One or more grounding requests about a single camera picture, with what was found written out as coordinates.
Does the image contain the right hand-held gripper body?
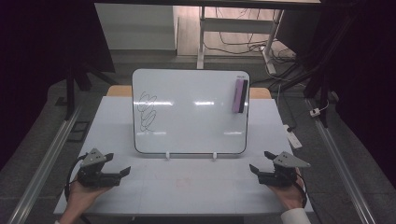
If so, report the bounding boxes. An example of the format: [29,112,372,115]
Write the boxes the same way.
[257,150,311,189]

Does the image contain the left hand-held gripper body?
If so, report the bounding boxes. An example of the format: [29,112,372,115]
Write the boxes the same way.
[77,147,122,189]

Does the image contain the person's right hand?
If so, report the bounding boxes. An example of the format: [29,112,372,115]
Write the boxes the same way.
[268,168,308,214]

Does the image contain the person's left hand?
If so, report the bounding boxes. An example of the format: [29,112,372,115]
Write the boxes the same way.
[66,179,110,219]

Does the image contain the white power strip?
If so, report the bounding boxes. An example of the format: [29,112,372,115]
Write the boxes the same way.
[282,123,304,150]

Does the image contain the purple and black eraser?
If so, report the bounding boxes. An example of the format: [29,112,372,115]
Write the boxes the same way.
[231,78,249,114]

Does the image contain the wooden table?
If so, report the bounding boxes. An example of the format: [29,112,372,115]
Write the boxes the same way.
[106,85,273,100]

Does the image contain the black metal stand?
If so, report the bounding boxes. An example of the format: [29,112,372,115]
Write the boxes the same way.
[55,61,120,121]
[270,15,360,129]

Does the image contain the white whiteboard with black rim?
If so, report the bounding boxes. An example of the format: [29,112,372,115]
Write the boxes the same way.
[131,68,251,155]

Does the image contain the dark curtain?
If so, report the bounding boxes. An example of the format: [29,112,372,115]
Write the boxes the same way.
[317,0,396,189]
[0,0,117,171]

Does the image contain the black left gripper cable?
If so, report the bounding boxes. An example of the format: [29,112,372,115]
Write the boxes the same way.
[64,154,89,203]

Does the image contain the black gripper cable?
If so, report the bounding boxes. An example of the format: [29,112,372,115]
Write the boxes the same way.
[292,181,309,209]
[64,154,89,203]

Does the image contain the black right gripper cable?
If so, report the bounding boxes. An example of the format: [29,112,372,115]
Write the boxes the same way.
[292,181,309,209]

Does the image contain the black floor frame plate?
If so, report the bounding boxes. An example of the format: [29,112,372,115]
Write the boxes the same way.
[67,120,92,144]

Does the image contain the silver metal rail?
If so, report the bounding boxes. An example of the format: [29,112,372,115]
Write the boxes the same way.
[305,98,376,224]
[7,104,84,224]

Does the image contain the tangle of black floor cables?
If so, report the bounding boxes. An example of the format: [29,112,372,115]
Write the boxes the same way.
[204,7,301,64]

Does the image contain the white metal desk frame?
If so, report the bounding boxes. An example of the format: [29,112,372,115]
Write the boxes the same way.
[196,6,285,76]

